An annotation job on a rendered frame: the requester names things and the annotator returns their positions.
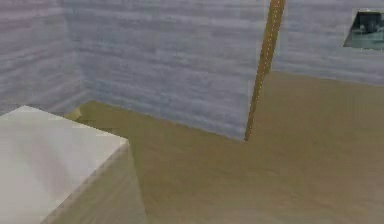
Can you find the white block cabinet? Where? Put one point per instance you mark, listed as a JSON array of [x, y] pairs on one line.
[[50, 156]]

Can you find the dark framed wall picture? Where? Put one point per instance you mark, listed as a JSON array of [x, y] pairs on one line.
[[366, 30]]

